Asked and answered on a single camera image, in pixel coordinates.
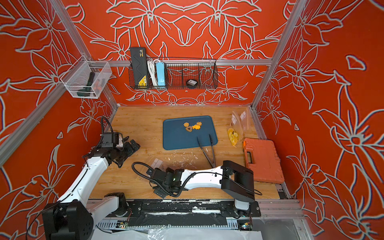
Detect black wire wall basket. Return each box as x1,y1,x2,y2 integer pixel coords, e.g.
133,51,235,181
128,58,219,90

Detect light blue box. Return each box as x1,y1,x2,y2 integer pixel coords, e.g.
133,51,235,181
156,62,166,88

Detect metal kitchen tongs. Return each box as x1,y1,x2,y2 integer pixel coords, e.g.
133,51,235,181
196,133,217,169

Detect white coiled cable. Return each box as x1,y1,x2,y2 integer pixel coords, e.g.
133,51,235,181
147,58,159,88

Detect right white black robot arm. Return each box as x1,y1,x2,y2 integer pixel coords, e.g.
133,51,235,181
132,161,255,211

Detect dark green tool handle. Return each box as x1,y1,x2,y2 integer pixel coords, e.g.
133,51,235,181
77,72,95,97

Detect teal plastic tray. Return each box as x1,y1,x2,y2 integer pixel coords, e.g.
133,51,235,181
163,116,218,151

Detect small black round device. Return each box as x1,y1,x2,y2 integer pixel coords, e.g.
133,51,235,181
186,79,199,89

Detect clear acrylic wall bin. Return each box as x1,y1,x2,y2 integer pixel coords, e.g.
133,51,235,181
60,56,112,99

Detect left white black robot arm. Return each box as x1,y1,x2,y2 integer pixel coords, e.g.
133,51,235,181
41,117,140,240

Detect orange plastic tool case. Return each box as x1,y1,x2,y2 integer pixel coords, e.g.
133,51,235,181
243,138,285,184

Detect black mounting base rail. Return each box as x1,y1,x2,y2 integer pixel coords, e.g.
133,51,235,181
100,199,262,219

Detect clear bag yellow dog print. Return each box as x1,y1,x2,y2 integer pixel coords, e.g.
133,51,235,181
240,108,252,132

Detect black box yellow label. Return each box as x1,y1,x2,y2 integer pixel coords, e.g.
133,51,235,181
130,47,149,89

